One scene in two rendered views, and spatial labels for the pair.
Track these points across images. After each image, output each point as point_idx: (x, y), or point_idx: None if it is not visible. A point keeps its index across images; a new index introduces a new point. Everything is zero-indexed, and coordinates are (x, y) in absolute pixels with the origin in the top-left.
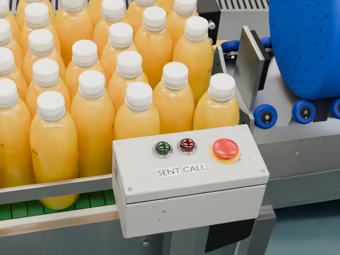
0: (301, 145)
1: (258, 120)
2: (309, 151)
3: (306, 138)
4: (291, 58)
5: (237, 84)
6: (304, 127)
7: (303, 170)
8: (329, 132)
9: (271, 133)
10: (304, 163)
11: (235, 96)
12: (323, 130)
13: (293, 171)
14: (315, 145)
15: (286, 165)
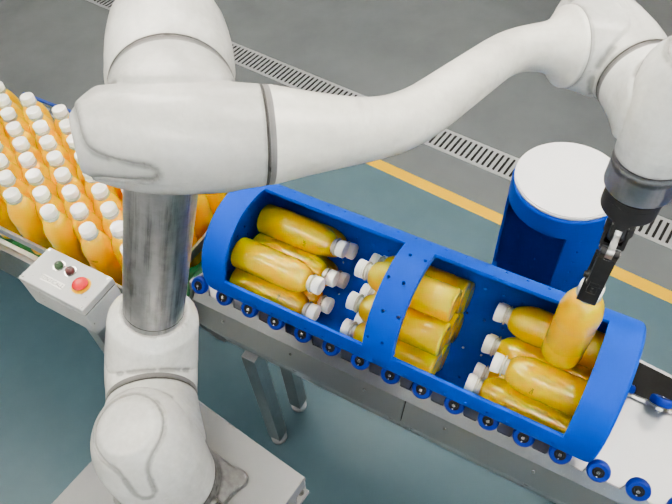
0: (226, 318)
1: (192, 284)
2: (232, 326)
3: (226, 315)
4: None
5: None
6: (227, 307)
7: (229, 336)
8: (241, 320)
9: (205, 298)
10: (229, 332)
11: None
12: (238, 316)
13: (222, 332)
14: (236, 324)
15: (217, 325)
